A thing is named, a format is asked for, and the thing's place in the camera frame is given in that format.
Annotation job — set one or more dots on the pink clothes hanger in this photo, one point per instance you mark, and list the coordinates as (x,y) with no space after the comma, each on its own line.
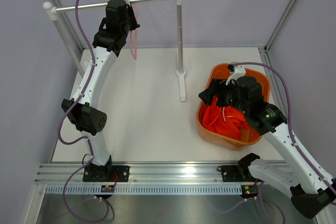
(134,35)

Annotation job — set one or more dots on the aluminium mounting rail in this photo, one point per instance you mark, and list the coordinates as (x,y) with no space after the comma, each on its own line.
(138,173)

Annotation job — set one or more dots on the orange shorts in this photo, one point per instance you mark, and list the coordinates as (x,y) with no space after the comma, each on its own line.
(225,121)

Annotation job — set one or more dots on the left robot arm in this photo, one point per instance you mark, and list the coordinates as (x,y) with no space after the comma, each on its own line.
(82,109)

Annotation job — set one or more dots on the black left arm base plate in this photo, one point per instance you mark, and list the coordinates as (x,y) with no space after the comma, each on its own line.
(106,173)

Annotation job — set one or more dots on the white metal clothes rack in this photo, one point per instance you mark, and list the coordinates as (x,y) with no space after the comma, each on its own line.
(170,26)

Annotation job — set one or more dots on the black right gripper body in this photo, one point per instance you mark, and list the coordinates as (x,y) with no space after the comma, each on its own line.
(228,94)

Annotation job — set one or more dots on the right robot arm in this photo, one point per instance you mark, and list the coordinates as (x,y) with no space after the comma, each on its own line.
(310,188)

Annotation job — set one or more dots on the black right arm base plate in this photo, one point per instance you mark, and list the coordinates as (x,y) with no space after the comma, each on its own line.
(231,173)

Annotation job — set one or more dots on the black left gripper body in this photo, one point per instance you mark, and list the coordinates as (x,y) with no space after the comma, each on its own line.
(130,23)

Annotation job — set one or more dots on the orange plastic laundry basket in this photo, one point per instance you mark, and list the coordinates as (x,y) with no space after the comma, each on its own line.
(248,137)

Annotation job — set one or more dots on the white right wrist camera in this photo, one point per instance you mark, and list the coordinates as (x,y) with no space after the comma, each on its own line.
(235,73)

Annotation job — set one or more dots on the white slotted cable duct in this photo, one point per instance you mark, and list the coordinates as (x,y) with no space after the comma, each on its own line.
(126,189)

